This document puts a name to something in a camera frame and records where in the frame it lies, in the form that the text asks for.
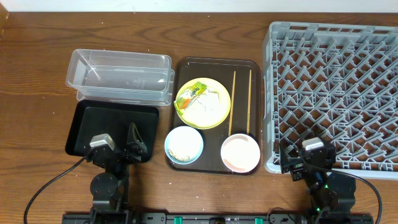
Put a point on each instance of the clear plastic bin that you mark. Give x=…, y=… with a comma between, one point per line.
x=121, y=77

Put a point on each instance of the blue bowl with rice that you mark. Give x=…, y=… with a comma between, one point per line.
x=183, y=145

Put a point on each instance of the yellow plate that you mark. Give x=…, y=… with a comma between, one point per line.
x=211, y=119

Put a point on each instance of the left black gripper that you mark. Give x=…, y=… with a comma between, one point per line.
x=137, y=149

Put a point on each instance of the white tissue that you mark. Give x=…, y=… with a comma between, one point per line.
x=207, y=101

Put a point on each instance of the black plastic tray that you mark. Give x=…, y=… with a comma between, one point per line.
x=93, y=118

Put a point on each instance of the pink bowl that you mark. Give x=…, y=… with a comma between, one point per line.
x=240, y=153

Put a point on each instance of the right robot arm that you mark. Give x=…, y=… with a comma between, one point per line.
x=332, y=195

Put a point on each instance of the right wooden chopstick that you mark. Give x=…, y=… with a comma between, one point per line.
x=249, y=104

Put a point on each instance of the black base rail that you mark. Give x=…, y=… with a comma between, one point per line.
x=161, y=218

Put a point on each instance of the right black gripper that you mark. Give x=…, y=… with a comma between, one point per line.
x=297, y=166

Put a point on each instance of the green yellow snack wrapper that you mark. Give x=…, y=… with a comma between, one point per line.
x=188, y=96

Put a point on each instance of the dark brown serving tray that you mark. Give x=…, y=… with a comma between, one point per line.
x=222, y=70

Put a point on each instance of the grey dishwasher rack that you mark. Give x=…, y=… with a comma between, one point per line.
x=337, y=81

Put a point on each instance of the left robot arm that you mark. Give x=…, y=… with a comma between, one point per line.
x=110, y=188

